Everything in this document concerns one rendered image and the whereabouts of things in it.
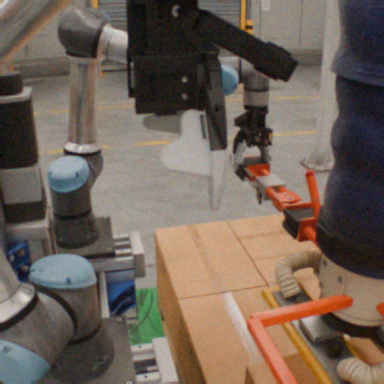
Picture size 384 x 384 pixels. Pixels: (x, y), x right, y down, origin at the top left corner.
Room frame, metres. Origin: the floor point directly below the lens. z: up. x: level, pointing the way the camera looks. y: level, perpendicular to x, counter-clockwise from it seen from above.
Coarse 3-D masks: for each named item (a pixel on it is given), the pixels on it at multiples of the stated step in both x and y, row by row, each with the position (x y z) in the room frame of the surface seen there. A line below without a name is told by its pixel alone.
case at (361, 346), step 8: (352, 344) 0.75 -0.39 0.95; (360, 344) 0.75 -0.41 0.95; (368, 344) 0.75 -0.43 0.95; (360, 352) 0.72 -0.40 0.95; (368, 352) 0.72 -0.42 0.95; (376, 352) 0.72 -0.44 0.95; (288, 360) 0.71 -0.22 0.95; (296, 360) 0.71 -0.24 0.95; (368, 360) 0.69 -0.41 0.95; (376, 360) 0.69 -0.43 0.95; (248, 368) 0.69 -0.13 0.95; (256, 368) 0.69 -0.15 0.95; (264, 368) 0.69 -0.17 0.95; (296, 368) 0.68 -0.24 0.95; (304, 368) 0.68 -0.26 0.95; (248, 376) 0.68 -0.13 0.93; (256, 376) 0.66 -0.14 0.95; (264, 376) 0.66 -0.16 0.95; (272, 376) 0.66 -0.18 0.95; (296, 376) 0.66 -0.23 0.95; (304, 376) 0.66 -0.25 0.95; (312, 376) 0.66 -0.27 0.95
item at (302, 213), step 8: (288, 208) 0.94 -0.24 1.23; (296, 208) 0.94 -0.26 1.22; (304, 208) 0.95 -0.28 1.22; (288, 216) 0.90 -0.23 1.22; (296, 216) 0.90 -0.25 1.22; (304, 216) 0.90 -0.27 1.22; (312, 216) 0.90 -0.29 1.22; (288, 224) 0.91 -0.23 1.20; (296, 224) 0.87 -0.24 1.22; (304, 224) 0.86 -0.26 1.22; (312, 224) 0.87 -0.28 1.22; (288, 232) 0.90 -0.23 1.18; (296, 232) 0.87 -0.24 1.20; (304, 240) 0.87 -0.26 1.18
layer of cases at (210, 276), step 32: (224, 224) 2.07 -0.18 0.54; (256, 224) 2.07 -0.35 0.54; (160, 256) 1.84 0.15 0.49; (192, 256) 1.76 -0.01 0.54; (224, 256) 1.76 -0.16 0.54; (256, 256) 1.76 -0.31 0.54; (160, 288) 1.89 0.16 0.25; (192, 288) 1.51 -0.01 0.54; (224, 288) 1.51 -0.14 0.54; (256, 288) 1.51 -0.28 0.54; (192, 320) 1.31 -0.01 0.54; (224, 320) 1.31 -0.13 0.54; (192, 352) 1.19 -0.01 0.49; (224, 352) 1.13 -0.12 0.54; (256, 352) 1.13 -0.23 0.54; (288, 352) 1.13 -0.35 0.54
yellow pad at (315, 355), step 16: (272, 288) 0.80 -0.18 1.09; (304, 288) 0.79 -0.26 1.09; (272, 304) 0.74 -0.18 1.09; (288, 304) 0.73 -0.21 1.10; (288, 336) 0.65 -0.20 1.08; (304, 336) 0.63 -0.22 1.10; (304, 352) 0.59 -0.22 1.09; (320, 352) 0.59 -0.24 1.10; (336, 352) 0.57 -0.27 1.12; (352, 352) 0.59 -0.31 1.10; (320, 368) 0.55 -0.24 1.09
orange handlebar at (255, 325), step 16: (256, 176) 1.16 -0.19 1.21; (272, 192) 1.05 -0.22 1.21; (288, 192) 1.04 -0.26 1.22; (304, 304) 0.59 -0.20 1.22; (320, 304) 0.59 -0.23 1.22; (336, 304) 0.59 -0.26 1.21; (352, 304) 0.60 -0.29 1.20; (256, 320) 0.55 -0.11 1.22; (272, 320) 0.56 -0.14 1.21; (288, 320) 0.57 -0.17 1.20; (256, 336) 0.52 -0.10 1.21; (272, 352) 0.48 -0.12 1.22; (272, 368) 0.45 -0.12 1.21; (288, 368) 0.45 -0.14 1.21
